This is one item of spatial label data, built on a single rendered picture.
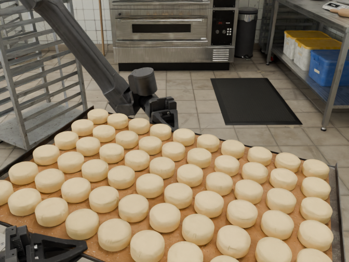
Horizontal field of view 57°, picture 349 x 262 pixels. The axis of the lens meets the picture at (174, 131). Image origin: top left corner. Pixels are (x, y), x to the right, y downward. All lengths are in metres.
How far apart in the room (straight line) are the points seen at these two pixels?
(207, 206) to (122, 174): 0.17
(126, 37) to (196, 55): 0.87
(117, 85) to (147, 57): 3.26
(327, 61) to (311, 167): 2.65
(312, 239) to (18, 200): 0.47
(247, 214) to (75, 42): 0.62
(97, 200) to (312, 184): 0.39
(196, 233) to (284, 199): 0.18
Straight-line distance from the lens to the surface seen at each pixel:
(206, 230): 0.52
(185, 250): 0.49
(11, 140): 2.67
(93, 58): 0.91
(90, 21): 5.20
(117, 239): 0.50
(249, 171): 0.65
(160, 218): 0.53
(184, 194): 0.57
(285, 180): 0.65
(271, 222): 0.56
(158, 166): 0.63
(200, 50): 4.15
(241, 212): 0.56
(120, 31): 4.09
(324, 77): 3.39
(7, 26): 2.34
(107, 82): 0.92
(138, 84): 0.87
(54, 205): 0.57
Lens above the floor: 1.39
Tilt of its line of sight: 30 degrees down
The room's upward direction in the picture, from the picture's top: straight up
